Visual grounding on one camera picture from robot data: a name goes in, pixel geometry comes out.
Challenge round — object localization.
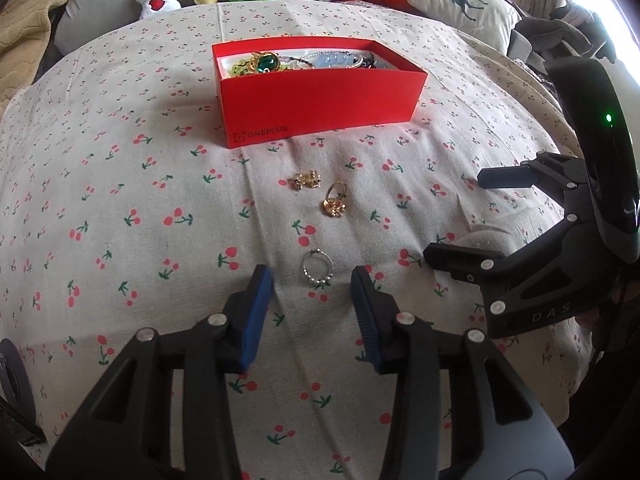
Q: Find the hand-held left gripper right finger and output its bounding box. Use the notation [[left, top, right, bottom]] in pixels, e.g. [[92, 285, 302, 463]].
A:
[[350, 266, 571, 480]]

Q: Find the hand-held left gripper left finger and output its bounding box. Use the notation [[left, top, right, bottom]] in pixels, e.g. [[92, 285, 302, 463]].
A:
[[44, 264, 275, 480]]

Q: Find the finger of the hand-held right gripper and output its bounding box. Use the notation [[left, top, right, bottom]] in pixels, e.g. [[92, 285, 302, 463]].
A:
[[477, 151, 594, 202], [424, 212, 606, 293]]

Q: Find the pearl bead ring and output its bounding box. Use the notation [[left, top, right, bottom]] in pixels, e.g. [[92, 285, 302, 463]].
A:
[[301, 248, 334, 289]]

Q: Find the gold flower ring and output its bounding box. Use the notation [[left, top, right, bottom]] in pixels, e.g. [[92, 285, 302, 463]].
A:
[[321, 180, 350, 219]]

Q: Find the red cardboard box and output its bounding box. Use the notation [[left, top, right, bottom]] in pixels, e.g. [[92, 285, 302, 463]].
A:
[[211, 36, 428, 150]]

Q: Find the blue bead bracelet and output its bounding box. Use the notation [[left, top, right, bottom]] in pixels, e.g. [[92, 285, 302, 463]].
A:
[[312, 51, 364, 70]]

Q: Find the silver small bead bracelet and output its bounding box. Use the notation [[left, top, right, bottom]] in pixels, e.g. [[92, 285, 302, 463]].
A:
[[286, 50, 373, 69]]

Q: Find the green bead bracelet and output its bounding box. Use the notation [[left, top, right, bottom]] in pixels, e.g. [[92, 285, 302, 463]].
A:
[[231, 57, 296, 76]]

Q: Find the green gem gold brooch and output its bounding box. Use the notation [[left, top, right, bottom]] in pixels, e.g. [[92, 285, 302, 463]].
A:
[[251, 51, 281, 74]]

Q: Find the grey cloth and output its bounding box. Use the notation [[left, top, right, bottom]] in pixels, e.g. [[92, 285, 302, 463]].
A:
[[509, 2, 622, 72]]

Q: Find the deer print pillow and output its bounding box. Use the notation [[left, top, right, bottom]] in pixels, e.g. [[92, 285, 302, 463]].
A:
[[407, 0, 522, 54]]

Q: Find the black round disc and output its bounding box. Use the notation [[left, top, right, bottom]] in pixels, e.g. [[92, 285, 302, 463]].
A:
[[0, 338, 37, 427]]

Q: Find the grey pillow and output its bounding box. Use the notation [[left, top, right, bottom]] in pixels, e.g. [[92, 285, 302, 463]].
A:
[[52, 0, 201, 57]]

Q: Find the beige quilted blanket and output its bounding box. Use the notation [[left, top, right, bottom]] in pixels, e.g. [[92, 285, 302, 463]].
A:
[[0, 0, 81, 117]]

